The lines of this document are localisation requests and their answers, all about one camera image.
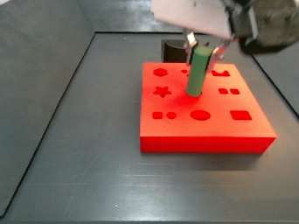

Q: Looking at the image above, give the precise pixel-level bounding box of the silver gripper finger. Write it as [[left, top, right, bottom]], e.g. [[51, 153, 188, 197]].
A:
[[206, 38, 237, 73], [182, 28, 198, 64]]

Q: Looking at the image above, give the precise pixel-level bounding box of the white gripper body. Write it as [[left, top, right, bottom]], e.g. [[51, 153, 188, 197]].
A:
[[150, 0, 258, 41]]

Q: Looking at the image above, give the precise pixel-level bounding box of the green cylinder peg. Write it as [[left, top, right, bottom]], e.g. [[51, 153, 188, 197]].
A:
[[185, 46, 212, 97]]

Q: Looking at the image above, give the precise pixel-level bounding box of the black curved holder stand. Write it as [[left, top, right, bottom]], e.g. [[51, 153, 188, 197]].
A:
[[161, 39, 186, 63]]

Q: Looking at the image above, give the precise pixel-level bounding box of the red shape sorter block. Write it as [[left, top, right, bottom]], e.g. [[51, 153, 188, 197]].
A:
[[139, 62, 276, 153]]

